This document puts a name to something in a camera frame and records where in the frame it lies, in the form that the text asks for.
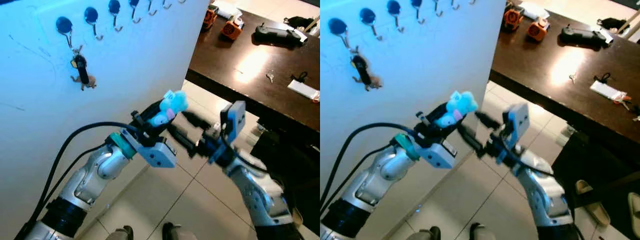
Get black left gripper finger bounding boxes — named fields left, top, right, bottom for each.
left=427, top=101, right=449, bottom=124
left=142, top=100, right=165, bottom=123

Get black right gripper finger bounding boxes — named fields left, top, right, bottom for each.
left=474, top=111, right=505, bottom=132
left=181, top=111, right=213, bottom=132
left=167, top=123, right=202, bottom=157
left=457, top=123, right=488, bottom=157

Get blue plush keychain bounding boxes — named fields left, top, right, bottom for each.
left=149, top=90, right=189, bottom=127
left=433, top=90, right=479, bottom=129

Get black key fob with charm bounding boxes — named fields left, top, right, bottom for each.
left=350, top=46, right=385, bottom=92
left=70, top=45, right=98, bottom=92

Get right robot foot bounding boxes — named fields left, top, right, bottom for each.
left=161, top=222, right=196, bottom=240
left=469, top=222, right=501, bottom=240

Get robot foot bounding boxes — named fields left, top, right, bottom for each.
left=407, top=226, right=442, bottom=240
left=161, top=222, right=196, bottom=240
left=469, top=222, right=501, bottom=240
left=107, top=225, right=135, bottom=240

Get orange device with round dial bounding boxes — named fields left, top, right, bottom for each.
left=221, top=17, right=244, bottom=42
left=527, top=17, right=550, bottom=42

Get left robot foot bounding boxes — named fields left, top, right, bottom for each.
left=407, top=226, right=442, bottom=240
left=107, top=225, right=135, bottom=240

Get orange and black device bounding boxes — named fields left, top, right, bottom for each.
left=202, top=5, right=219, bottom=31
left=503, top=4, right=524, bottom=32

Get white card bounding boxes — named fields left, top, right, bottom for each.
left=287, top=79, right=320, bottom=101
left=590, top=81, right=626, bottom=101

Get beige slipper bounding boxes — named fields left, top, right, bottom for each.
left=627, top=192, right=640, bottom=226
left=574, top=179, right=612, bottom=227

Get white paper sheet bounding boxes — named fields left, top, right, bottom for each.
left=520, top=1, right=550, bottom=21
left=214, top=1, right=243, bottom=20

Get small black pouch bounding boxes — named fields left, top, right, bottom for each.
left=283, top=16, right=315, bottom=30
left=597, top=17, right=628, bottom=31

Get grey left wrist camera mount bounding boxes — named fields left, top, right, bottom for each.
left=419, top=141, right=457, bottom=169
left=134, top=140, right=178, bottom=169

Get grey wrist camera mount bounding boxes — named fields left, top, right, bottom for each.
left=496, top=102, right=530, bottom=166
left=419, top=141, right=457, bottom=169
left=134, top=140, right=178, bottom=169
left=207, top=101, right=247, bottom=166

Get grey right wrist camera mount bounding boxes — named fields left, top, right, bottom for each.
left=207, top=101, right=247, bottom=166
left=496, top=102, right=530, bottom=166

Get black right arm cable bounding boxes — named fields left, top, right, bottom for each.
left=502, top=135, right=556, bottom=177
left=218, top=131, right=273, bottom=176

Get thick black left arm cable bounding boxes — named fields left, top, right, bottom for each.
left=30, top=121, right=143, bottom=226
left=320, top=122, right=418, bottom=211

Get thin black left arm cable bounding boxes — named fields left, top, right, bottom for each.
left=322, top=144, right=397, bottom=203
left=47, top=144, right=108, bottom=201

